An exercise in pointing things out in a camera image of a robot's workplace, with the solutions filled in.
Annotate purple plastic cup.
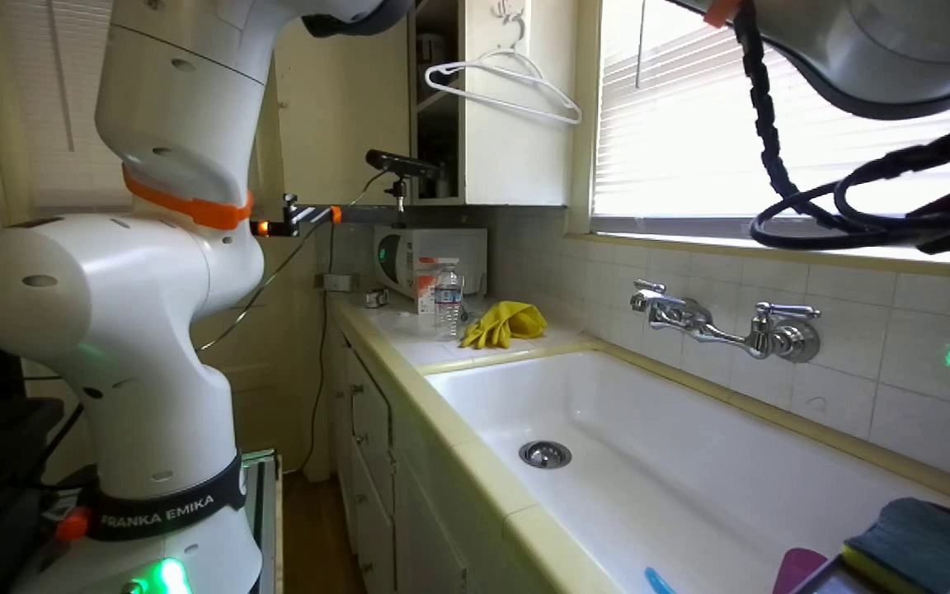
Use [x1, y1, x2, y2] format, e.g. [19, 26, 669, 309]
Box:
[768, 543, 833, 594]

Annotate clear water bottle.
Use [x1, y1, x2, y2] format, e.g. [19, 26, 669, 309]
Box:
[428, 256, 470, 341]

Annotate yellow rubber gloves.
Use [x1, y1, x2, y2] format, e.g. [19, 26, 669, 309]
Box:
[459, 298, 555, 354]

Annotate metal sink drain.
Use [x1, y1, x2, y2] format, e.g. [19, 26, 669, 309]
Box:
[519, 438, 574, 470]

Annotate cream base cabinet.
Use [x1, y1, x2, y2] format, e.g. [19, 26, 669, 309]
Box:
[325, 309, 521, 594]

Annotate orange black clamp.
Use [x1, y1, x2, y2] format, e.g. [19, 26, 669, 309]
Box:
[250, 192, 349, 242]

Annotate white plastic clothes hanger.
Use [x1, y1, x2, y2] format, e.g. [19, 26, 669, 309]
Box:
[424, 46, 583, 132]

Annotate white sink basin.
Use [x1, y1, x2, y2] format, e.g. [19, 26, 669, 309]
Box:
[427, 345, 950, 594]

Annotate white window blinds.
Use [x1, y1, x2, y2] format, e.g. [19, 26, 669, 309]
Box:
[592, 0, 950, 255]

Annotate blue plastic knife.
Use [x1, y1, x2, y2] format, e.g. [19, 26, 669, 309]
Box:
[642, 565, 681, 594]

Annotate green and yellow sponge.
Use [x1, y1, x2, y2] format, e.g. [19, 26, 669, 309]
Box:
[838, 496, 950, 594]

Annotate white wall cabinet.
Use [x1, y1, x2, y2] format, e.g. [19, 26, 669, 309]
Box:
[405, 0, 581, 210]

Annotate black camera on stand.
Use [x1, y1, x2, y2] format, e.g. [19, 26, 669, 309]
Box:
[364, 145, 441, 210]

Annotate chrome wall faucet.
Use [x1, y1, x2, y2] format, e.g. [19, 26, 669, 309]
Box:
[626, 276, 830, 366]

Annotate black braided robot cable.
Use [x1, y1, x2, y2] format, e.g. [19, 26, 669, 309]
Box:
[729, 0, 950, 256]

